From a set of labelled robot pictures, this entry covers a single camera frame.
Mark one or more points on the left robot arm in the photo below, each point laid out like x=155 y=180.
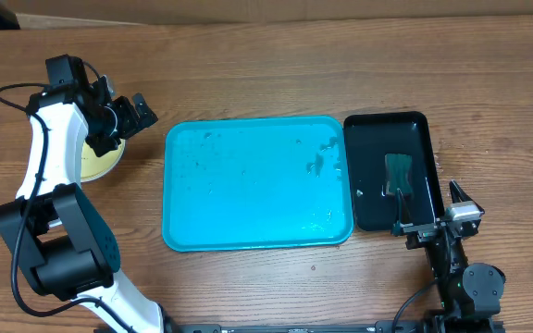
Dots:
x=63 y=253

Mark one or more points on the teal plastic tray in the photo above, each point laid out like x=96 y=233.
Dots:
x=255 y=183

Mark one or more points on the yellow plate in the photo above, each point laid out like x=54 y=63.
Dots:
x=94 y=167

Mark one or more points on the black water tray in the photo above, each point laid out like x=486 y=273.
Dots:
x=368 y=138

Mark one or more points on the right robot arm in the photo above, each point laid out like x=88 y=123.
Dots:
x=470 y=294

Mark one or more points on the green orange sponge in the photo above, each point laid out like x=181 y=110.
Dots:
x=398 y=169

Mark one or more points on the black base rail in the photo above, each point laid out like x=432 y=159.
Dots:
x=383 y=326

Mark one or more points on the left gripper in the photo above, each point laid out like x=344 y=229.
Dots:
x=130 y=123

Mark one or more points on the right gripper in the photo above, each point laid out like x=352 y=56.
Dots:
x=421 y=232

